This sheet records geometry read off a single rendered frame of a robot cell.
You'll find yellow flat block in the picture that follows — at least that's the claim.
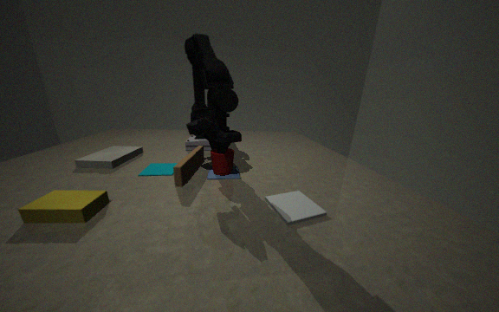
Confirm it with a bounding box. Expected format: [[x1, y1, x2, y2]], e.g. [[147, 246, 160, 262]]
[[18, 190, 109, 224]]

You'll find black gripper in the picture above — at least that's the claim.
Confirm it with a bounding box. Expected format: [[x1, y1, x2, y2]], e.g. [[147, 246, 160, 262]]
[[203, 109, 242, 154]]

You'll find tan wooden plank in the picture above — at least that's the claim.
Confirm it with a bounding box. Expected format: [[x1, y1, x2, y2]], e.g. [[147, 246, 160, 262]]
[[173, 146, 204, 187]]

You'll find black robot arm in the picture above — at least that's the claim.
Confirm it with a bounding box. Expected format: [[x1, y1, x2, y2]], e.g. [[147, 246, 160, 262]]
[[185, 33, 238, 139]]

